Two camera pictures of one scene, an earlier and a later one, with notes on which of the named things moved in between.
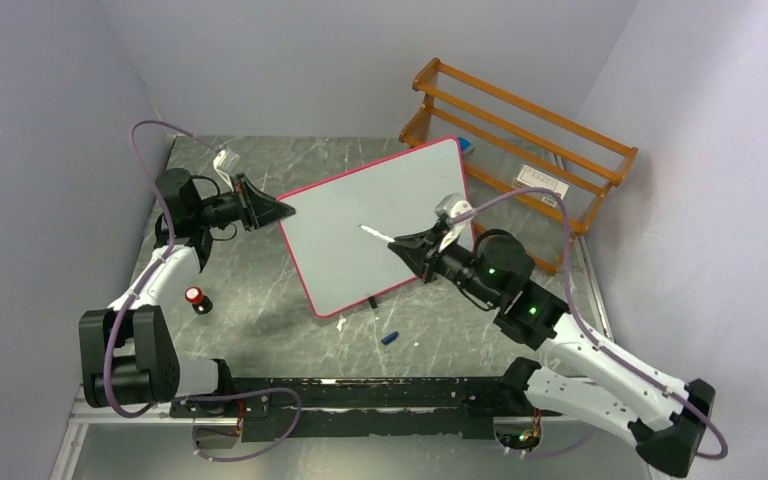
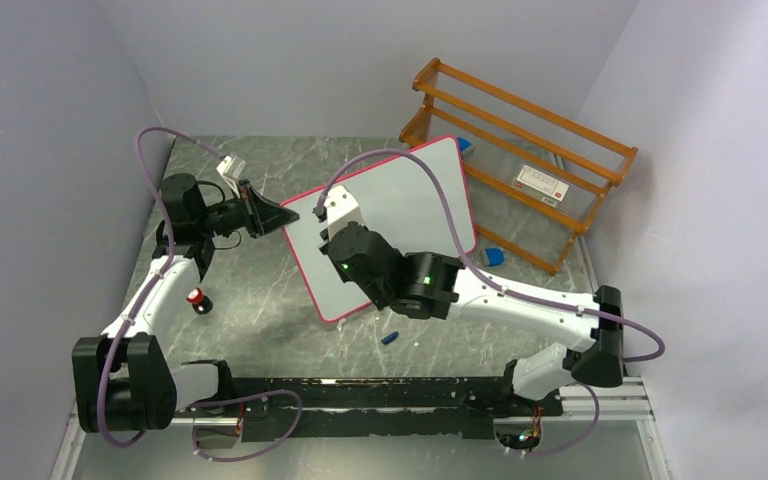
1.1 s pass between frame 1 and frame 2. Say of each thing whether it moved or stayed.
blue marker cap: stayed
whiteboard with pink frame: stayed
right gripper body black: moved
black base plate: stayed
